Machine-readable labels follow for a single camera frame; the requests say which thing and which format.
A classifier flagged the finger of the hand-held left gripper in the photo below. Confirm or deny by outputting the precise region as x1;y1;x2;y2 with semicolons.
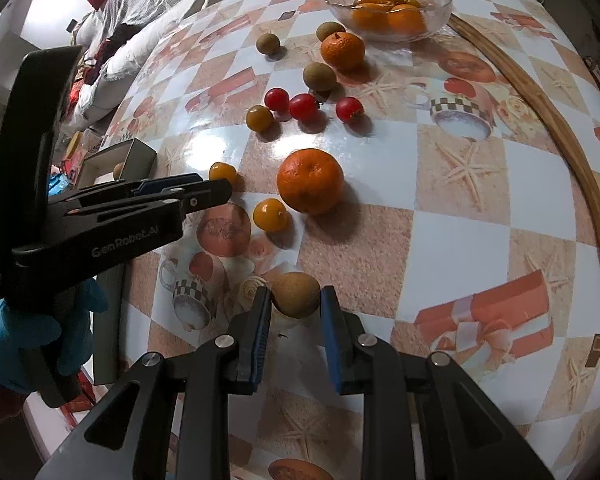
47;182;232;227
77;173;204;202

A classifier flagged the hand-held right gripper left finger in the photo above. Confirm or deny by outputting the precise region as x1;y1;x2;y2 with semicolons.
35;286;273;480

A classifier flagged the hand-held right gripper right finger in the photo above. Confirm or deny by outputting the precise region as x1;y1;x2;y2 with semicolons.
320;285;556;480

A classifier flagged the person's left hand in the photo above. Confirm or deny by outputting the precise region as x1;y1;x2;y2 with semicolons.
0;280;109;394

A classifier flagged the large orange mandarin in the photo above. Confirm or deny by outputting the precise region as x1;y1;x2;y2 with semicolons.
276;148;345;215

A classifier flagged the red cherry tomato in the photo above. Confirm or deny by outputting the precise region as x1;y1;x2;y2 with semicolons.
288;93;321;121
335;96;365;123
264;87;290;112

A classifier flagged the dark clothing pile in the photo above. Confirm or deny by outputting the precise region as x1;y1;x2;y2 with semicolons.
80;22;146;83

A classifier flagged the printed checkered tablecloth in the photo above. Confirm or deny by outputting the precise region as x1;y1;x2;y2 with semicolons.
22;0;600;480

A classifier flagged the brown kiwi upper left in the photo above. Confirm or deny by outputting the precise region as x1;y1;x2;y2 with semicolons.
256;32;281;56

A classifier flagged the brown kiwi lower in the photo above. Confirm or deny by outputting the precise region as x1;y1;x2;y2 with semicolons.
303;61;338;93

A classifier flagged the grey-white blanket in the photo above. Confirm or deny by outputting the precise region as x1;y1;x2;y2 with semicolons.
70;0;281;126

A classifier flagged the mandarin with green stem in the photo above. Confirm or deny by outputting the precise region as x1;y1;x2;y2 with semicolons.
320;31;366;71

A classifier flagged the brown kiwi near bowl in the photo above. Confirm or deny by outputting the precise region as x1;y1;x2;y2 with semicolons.
316;21;346;42

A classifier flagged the curved wooden strip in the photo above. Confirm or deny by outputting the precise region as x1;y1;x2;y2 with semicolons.
450;14;600;363

